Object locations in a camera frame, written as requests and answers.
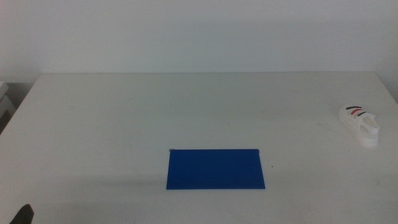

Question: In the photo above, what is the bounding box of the blue rectangular mat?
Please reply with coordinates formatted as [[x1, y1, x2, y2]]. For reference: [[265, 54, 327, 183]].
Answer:
[[165, 148, 266, 190]]

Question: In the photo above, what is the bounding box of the white shoe with striped straps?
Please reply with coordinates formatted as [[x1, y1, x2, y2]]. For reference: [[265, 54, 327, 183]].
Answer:
[[338, 105, 381, 148]]

